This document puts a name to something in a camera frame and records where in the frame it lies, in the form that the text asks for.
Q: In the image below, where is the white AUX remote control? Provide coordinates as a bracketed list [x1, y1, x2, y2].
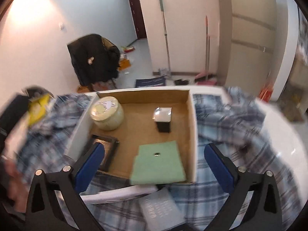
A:
[81, 185, 158, 204]

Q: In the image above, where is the round cream bear tin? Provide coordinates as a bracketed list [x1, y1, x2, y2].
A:
[90, 96, 124, 131]

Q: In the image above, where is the black framed tray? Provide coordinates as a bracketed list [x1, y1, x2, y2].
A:
[81, 135, 120, 173]

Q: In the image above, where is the grey rectangular box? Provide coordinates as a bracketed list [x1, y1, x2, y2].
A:
[138, 188, 186, 231]

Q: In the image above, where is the green envelope pouch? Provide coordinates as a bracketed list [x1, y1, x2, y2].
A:
[130, 141, 186, 185]

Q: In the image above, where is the black box silver lid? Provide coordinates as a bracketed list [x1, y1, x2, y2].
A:
[152, 107, 172, 133]

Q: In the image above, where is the person left hand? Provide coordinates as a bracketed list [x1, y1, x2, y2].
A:
[4, 159, 29, 213]

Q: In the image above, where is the yellow box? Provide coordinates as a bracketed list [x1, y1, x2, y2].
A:
[28, 94, 51, 126]

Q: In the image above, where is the blue plaid shirt cloth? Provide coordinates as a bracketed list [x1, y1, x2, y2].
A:
[14, 86, 304, 231]

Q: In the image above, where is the black jacket on chair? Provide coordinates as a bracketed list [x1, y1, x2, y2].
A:
[67, 34, 121, 86]

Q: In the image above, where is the red gift bag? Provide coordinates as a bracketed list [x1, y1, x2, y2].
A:
[258, 84, 274, 102]

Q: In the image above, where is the cardboard tray box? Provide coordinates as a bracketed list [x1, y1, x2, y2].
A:
[65, 89, 199, 186]

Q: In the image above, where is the dark blue floor mat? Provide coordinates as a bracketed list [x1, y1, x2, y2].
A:
[135, 77, 166, 88]

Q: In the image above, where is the pink broom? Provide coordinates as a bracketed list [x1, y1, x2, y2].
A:
[194, 16, 216, 85]

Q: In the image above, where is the dark brown door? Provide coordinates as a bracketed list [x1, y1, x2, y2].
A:
[129, 0, 147, 40]

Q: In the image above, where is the beige refrigerator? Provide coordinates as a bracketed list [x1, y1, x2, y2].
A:
[217, 0, 277, 96]

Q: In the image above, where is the white wall switch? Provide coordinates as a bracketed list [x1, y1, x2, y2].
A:
[59, 23, 65, 31]

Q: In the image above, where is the green handled mop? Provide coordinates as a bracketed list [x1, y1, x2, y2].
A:
[159, 0, 172, 78]

